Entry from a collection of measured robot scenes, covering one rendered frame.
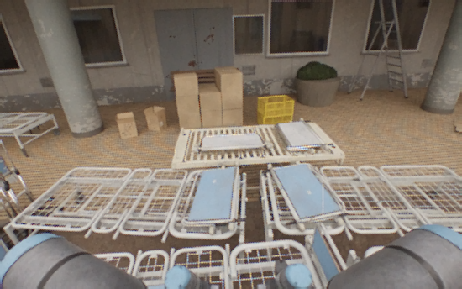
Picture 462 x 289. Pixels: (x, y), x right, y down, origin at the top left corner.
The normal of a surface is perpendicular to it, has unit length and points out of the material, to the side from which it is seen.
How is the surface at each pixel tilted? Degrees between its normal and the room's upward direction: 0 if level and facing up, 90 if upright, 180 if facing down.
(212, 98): 90
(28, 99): 90
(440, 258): 15
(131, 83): 90
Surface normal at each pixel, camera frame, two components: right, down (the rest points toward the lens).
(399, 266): -0.33, -0.83
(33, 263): -0.14, -0.74
